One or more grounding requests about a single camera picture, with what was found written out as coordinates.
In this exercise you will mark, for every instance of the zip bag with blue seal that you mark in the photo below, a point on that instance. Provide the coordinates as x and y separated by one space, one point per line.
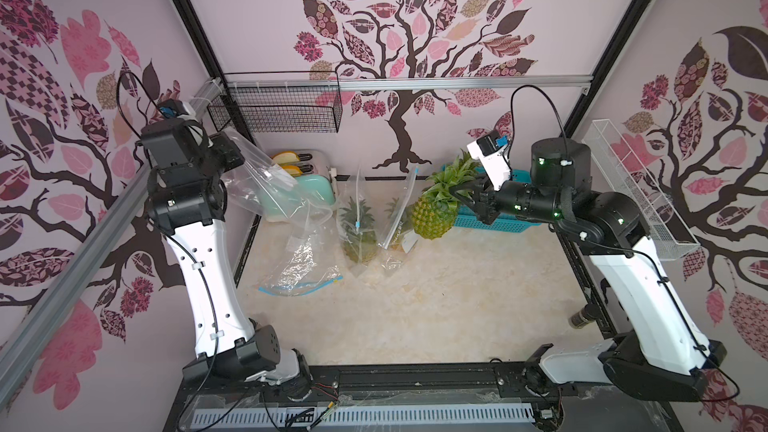
303 258

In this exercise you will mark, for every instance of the aluminium rail wall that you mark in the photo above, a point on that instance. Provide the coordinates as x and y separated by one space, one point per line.
64 162
450 83

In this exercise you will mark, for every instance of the white wire wall shelf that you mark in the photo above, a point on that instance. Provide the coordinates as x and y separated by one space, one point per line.
624 171

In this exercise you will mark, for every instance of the aluminium rail back wall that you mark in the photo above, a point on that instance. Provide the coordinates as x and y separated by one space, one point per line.
450 83

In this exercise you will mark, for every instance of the toast slice front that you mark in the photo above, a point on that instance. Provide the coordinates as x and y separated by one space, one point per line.
293 170

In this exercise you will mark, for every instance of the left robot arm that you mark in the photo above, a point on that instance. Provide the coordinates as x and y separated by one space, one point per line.
187 201

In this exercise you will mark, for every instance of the toast slice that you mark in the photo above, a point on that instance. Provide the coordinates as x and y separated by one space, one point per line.
286 158
293 170

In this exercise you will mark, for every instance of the aluminium rail left wall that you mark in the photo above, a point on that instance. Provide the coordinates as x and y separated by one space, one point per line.
64 162

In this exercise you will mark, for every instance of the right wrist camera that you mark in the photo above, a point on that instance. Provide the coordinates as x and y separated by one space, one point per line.
490 150

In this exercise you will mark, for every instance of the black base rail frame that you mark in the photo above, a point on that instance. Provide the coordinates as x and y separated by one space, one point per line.
560 408

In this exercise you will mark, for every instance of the toast slice rear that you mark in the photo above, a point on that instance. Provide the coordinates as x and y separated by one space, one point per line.
286 158

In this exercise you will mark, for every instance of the mint green toaster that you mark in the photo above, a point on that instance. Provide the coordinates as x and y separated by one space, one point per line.
318 182

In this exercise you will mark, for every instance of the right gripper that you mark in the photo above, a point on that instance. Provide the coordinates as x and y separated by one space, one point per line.
486 202

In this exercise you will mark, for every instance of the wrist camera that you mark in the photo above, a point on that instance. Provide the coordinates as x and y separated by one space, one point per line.
174 108
490 150

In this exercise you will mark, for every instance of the black wire wall basket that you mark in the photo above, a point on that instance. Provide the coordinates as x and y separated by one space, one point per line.
278 102

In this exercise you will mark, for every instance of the teal plastic basket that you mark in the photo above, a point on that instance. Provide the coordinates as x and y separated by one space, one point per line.
504 222

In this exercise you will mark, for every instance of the clear zip bag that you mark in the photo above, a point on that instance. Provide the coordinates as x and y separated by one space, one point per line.
244 183

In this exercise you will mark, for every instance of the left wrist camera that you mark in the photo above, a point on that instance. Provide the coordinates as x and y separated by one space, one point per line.
174 108

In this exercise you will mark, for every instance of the spice jar right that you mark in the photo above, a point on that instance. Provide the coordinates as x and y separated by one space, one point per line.
588 314

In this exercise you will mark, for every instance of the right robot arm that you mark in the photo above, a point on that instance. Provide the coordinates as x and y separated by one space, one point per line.
665 356

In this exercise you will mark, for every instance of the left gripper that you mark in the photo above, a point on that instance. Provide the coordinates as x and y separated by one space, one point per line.
222 143

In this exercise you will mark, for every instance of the white slotted cable duct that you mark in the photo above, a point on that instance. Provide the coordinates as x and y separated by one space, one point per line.
305 418

